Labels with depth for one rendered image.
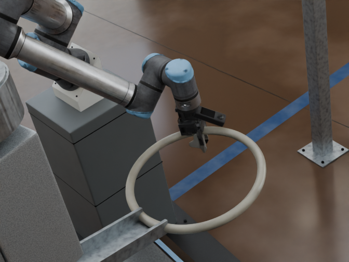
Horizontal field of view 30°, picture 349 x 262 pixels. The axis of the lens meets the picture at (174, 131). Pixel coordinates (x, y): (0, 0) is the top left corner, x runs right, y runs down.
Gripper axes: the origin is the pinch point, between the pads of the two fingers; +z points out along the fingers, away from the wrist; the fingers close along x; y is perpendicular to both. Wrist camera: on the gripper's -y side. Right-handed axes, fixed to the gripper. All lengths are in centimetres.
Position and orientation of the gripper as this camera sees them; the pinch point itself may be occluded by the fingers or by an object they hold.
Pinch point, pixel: (206, 145)
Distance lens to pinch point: 243.3
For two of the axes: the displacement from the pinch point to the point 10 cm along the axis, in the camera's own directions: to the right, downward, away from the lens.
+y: -9.6, 0.7, 2.8
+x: -1.6, 6.6, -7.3
